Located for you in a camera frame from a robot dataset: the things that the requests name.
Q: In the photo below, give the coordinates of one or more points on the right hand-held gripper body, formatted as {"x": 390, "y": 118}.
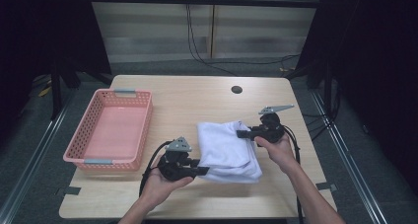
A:
{"x": 271, "y": 130}

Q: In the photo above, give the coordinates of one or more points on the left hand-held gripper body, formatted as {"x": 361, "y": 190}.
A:
{"x": 175, "y": 168}

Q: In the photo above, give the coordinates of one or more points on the white cloth with blue print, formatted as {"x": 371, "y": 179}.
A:
{"x": 223, "y": 151}

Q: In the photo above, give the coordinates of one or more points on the pink perforated plastic basket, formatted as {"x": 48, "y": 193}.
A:
{"x": 111, "y": 132}

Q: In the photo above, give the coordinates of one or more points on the person's left hand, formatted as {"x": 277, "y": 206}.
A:
{"x": 161, "y": 187}

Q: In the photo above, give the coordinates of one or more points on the person's right hand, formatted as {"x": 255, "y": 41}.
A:
{"x": 281, "y": 153}

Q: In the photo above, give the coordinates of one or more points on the black round table grommet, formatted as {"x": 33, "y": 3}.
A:
{"x": 236, "y": 89}

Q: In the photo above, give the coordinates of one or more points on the black tape piece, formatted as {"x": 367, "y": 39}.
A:
{"x": 72, "y": 190}
{"x": 325, "y": 186}

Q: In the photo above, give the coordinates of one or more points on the black curtain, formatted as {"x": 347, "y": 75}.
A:
{"x": 378, "y": 69}
{"x": 42, "y": 30}

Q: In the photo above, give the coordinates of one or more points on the black horizontal bar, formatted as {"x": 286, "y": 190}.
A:
{"x": 203, "y": 1}

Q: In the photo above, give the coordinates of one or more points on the black metal stand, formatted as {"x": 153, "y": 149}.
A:
{"x": 56, "y": 92}

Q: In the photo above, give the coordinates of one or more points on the metal floor rail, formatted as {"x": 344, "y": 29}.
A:
{"x": 351, "y": 171}
{"x": 29, "y": 164}

